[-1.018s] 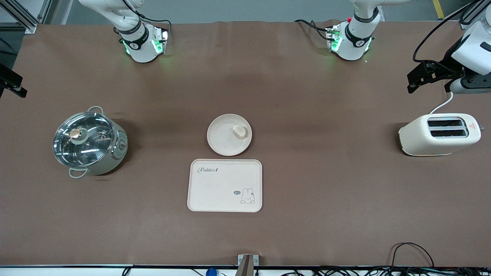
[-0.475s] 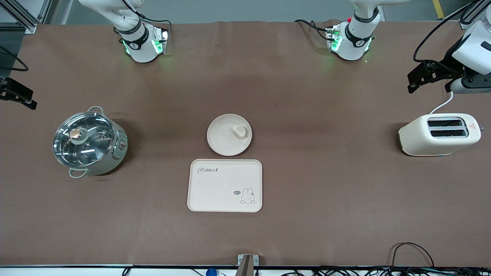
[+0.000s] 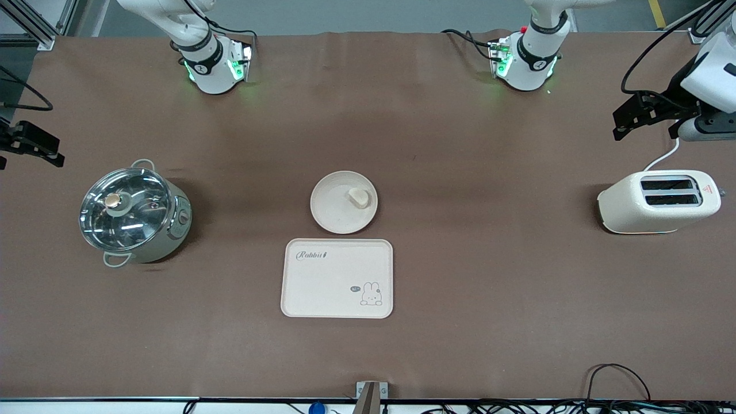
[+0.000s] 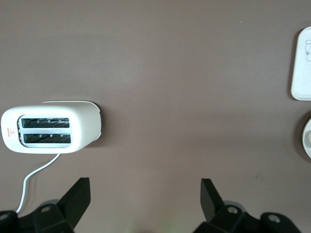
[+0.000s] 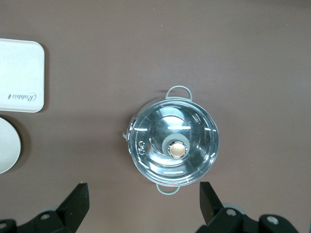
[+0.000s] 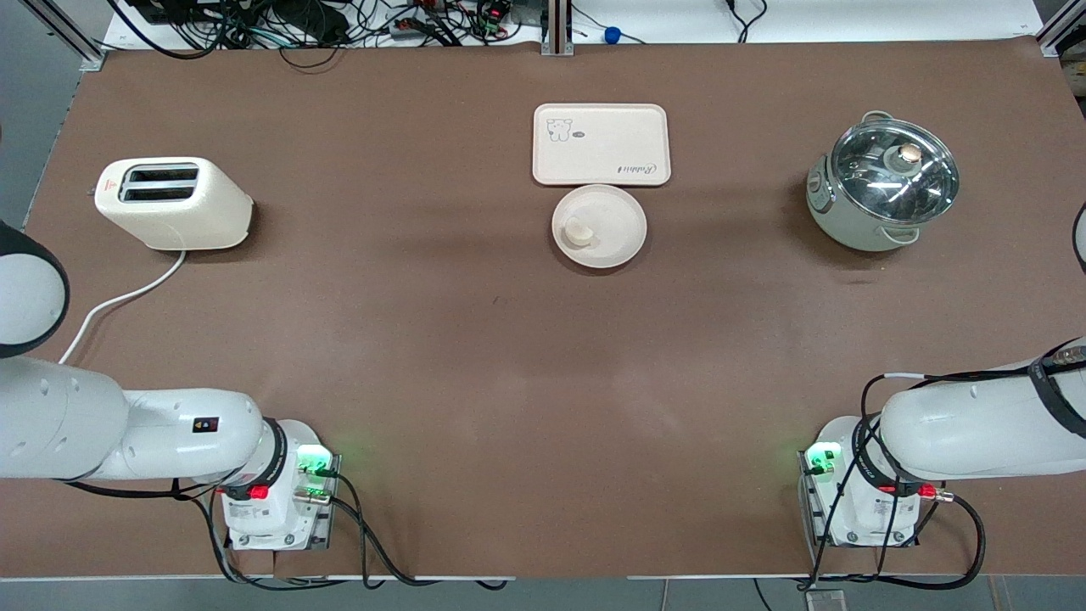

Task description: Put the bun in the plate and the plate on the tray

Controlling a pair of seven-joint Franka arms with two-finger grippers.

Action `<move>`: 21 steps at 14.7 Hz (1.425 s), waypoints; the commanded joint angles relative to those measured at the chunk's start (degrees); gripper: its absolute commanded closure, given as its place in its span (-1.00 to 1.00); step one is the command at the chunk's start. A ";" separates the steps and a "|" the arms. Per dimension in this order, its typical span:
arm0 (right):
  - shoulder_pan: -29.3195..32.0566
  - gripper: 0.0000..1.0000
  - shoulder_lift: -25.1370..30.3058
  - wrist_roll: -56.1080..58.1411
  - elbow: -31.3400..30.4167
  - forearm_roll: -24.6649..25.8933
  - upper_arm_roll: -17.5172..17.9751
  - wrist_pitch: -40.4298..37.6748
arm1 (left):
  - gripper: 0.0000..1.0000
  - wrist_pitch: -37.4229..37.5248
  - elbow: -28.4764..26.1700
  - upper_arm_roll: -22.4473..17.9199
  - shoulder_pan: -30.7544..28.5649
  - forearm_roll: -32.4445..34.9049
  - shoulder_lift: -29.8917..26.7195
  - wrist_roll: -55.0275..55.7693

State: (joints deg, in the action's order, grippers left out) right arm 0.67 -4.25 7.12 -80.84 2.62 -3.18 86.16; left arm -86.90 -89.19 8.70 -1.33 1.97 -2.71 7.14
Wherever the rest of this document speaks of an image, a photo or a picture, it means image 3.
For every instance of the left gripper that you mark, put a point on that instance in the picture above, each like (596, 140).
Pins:
(677, 92)

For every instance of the white steamed bun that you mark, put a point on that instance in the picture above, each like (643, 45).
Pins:
(357, 198)

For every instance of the round beige plate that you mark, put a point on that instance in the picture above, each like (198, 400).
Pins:
(333, 210)

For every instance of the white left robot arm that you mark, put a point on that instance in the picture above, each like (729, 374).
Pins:
(529, 63)

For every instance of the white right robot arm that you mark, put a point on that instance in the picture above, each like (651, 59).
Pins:
(213, 75)

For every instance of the beige rabbit print tray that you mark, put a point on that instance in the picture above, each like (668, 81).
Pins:
(333, 282)

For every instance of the cream two-slot toaster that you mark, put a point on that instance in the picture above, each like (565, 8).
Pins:
(638, 207)

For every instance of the glass pot lid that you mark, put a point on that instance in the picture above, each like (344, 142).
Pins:
(138, 224)

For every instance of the pale green electric pot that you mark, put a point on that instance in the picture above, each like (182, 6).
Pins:
(181, 230)

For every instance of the brown table mat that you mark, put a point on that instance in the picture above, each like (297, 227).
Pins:
(460, 144)

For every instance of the small blue round object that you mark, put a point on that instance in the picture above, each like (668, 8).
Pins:
(317, 409)

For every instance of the aluminium frame post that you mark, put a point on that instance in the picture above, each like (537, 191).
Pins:
(40, 31)
(696, 38)

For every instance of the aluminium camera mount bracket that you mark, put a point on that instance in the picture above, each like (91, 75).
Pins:
(371, 397)

